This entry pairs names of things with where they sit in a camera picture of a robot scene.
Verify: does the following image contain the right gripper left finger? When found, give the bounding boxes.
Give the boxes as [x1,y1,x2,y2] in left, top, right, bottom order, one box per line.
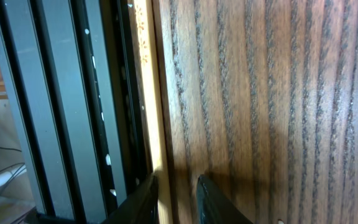
[103,174,158,224]

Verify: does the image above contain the wooden chopstick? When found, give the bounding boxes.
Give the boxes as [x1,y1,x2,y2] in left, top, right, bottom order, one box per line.
[128,0,173,223]

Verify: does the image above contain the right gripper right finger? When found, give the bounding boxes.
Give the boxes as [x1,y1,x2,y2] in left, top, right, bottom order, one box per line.
[196,175,252,224]

